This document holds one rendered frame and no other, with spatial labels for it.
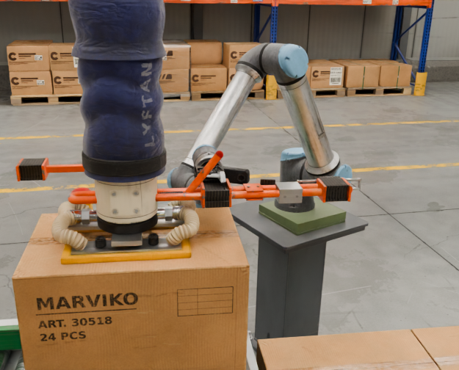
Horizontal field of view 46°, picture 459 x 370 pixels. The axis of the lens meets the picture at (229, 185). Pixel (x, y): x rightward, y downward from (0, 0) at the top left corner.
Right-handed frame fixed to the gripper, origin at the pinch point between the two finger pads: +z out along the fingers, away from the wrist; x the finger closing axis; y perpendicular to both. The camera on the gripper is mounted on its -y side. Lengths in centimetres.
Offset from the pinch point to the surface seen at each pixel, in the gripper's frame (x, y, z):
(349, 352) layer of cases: -67, -47, -9
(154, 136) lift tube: 18.8, 19.4, 6.7
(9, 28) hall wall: -20, 251, -823
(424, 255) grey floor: -121, -166, -173
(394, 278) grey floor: -121, -132, -146
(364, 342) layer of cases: -67, -55, -14
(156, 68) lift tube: 36.1, 18.3, 5.6
